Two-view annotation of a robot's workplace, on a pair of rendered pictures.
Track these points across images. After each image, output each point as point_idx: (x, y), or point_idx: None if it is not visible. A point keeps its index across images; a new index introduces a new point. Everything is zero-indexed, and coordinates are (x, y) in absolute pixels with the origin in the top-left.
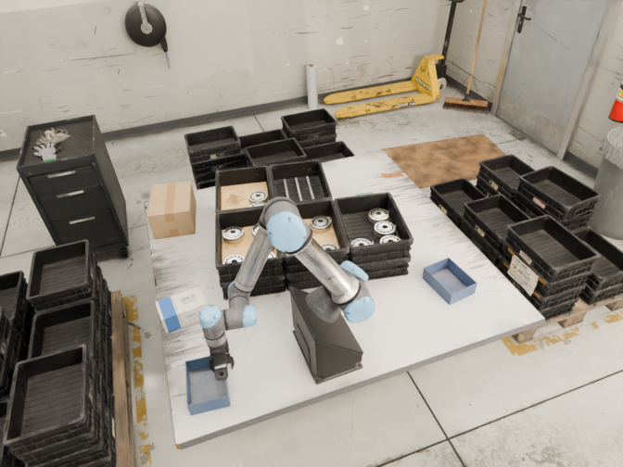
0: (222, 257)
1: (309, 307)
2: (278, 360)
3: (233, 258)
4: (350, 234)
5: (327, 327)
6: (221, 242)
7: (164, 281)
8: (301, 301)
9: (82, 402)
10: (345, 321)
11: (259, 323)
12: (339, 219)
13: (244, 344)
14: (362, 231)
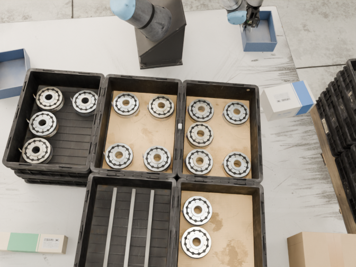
0: (250, 136)
1: (170, 11)
2: (199, 43)
3: (237, 115)
4: (87, 133)
5: (158, 2)
6: (252, 156)
7: (312, 158)
8: (177, 11)
9: (352, 71)
10: (137, 35)
11: (211, 80)
12: (97, 125)
13: (226, 63)
14: (71, 136)
